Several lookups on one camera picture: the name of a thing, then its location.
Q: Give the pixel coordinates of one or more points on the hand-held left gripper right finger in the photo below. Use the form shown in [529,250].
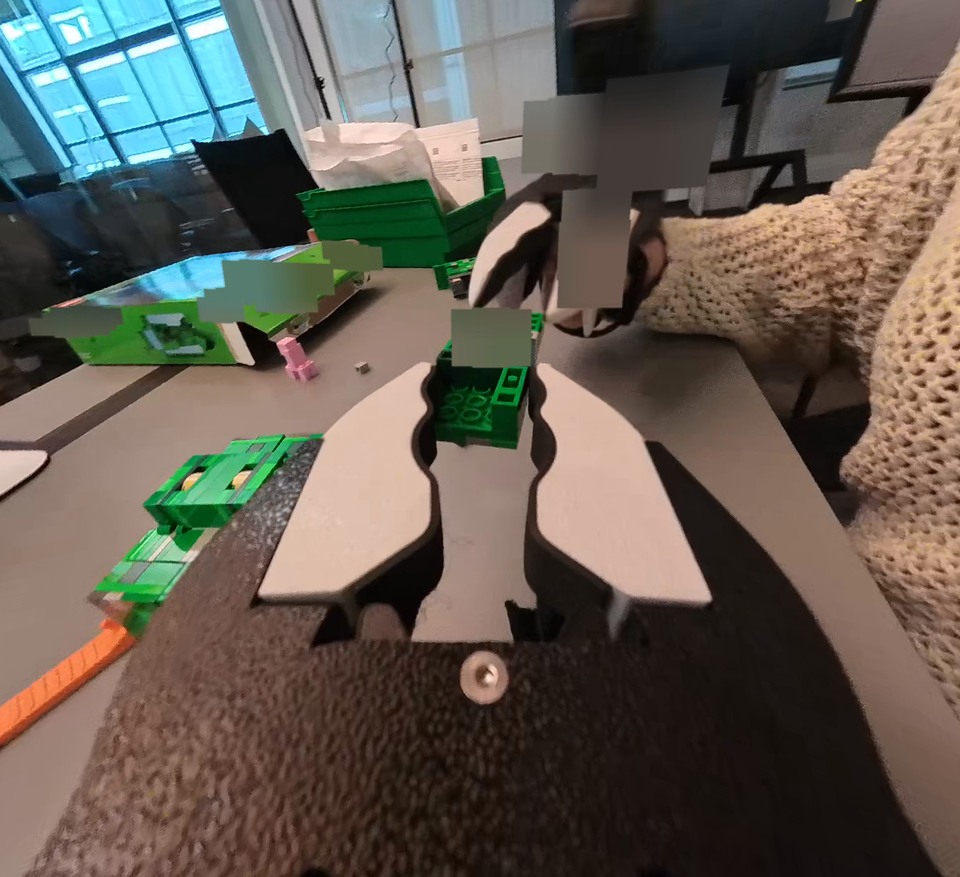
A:
[615,517]

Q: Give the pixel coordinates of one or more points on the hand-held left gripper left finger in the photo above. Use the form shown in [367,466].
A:
[352,509]

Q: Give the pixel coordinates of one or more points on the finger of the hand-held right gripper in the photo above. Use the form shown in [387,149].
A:
[525,284]
[502,236]

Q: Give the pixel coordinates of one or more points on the hollow green lego head block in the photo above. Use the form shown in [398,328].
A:
[480,419]

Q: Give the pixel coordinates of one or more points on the green lego legs assembly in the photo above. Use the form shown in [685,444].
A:
[202,494]

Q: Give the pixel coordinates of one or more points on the pink lego pig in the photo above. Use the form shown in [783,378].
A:
[294,359]

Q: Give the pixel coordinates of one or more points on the green lego set box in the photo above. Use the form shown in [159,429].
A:
[97,350]

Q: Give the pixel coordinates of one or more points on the black tv stand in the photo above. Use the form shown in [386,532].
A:
[742,127]

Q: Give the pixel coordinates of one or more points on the white crumpled paper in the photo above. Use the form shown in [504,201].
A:
[360,149]

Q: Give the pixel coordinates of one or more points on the black office chair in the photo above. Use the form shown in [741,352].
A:
[255,187]

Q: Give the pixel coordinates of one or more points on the black-framed whiteboard easel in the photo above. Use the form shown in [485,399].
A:
[907,7]

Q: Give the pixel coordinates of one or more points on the white book stand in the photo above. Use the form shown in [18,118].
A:
[19,468]

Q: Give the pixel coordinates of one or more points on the orange brick separator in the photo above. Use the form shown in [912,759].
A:
[60,682]

